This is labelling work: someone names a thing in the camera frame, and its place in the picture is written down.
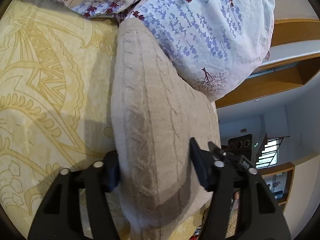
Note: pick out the yellow patterned bed sheet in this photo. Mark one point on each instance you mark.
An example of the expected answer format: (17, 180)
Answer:
(56, 85)

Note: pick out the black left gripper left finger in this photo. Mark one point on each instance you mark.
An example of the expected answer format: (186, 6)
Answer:
(59, 216)

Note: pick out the black cabinet with rings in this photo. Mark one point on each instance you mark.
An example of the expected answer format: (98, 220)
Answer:
(240, 146)

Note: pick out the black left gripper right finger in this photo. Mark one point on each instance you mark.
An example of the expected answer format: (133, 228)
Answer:
(259, 214)

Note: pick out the pink floral front pillow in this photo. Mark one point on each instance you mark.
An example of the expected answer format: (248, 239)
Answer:
(214, 44)

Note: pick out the beige cable-knit sweater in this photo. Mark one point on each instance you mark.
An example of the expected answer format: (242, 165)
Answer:
(154, 114)

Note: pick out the wooden wall shelf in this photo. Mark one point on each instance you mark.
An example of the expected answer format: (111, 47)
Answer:
(294, 61)

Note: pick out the staircase with railing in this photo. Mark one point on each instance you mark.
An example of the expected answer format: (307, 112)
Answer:
(273, 151)

